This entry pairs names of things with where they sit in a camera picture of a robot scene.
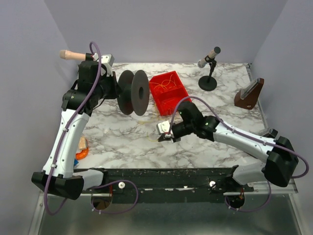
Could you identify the beige microphone on stand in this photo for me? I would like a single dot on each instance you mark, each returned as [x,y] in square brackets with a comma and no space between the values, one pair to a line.
[69,55]

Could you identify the brown wooden metronome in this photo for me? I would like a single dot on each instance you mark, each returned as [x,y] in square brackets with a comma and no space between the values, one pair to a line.
[246,98]

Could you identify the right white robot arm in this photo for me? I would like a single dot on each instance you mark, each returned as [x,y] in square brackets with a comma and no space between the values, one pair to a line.
[277,161]

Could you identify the orange tape dispenser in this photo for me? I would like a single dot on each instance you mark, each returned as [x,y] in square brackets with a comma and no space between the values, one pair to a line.
[83,149]

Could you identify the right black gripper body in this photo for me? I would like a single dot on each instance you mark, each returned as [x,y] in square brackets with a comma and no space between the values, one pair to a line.
[171,136]

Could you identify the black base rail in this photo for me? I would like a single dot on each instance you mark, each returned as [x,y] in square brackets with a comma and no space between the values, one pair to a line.
[168,185]

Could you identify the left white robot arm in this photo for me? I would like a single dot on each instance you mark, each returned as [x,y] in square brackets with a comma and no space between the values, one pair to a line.
[95,82]

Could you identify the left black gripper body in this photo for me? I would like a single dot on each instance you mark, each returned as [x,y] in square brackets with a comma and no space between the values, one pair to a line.
[116,87]

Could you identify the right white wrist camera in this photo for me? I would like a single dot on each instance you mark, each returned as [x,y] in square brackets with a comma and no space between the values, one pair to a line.
[163,128]

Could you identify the red plastic bin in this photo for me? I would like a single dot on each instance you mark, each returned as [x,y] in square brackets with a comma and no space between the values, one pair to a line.
[167,90]

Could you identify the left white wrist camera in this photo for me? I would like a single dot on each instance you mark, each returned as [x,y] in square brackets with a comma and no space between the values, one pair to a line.
[107,60]

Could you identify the grey cable spool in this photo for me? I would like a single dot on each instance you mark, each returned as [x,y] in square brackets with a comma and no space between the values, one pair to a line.
[135,92]

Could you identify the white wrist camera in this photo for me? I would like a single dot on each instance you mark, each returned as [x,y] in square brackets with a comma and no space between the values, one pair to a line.
[107,60]
[163,128]

